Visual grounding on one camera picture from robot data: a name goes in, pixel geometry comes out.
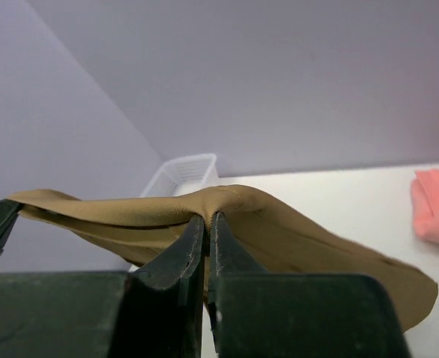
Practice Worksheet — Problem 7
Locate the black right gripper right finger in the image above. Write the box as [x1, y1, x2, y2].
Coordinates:
[208, 213, 410, 358]

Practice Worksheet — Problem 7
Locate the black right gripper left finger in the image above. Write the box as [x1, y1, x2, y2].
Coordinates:
[0, 216, 205, 357]

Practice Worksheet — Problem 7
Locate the pink skirt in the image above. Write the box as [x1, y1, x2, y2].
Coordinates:
[411, 169, 439, 244]

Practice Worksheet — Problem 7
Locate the white plastic bin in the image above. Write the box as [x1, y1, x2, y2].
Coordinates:
[140, 154, 219, 198]

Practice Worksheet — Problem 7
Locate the olive brown skirt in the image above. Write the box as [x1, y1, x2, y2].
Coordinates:
[10, 185, 438, 330]

